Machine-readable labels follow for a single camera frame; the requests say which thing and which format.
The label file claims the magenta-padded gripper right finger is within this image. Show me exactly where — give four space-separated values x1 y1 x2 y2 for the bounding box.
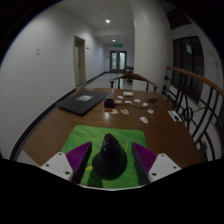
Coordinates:
131 142 183 185

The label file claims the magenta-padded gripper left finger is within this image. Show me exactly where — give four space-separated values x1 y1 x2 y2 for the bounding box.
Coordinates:
39 140 94 185

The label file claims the black vertical computer mouse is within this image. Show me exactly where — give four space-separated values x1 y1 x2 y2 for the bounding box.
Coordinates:
91 133 129 181

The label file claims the green mouse pad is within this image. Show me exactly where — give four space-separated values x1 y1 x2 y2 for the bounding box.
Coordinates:
60 124 148 189

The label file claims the black closed laptop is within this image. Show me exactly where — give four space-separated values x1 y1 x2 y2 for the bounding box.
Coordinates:
55 89 112 117

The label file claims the small black box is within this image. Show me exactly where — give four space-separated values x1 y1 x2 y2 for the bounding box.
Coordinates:
103 97 116 109

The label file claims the wooden armchair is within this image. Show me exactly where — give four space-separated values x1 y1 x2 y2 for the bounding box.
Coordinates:
109 73 159 93

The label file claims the wooden handrail black metal railing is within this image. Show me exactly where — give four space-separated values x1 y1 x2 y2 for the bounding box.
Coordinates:
162 65 224 163

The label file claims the dark glass window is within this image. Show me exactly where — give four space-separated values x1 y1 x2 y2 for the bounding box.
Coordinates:
172 35 205 103

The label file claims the wooden side door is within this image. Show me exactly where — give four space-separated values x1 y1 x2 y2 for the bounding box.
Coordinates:
73 35 87 88

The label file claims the glass double door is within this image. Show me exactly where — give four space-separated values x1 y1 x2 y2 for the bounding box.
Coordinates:
109 50 128 74

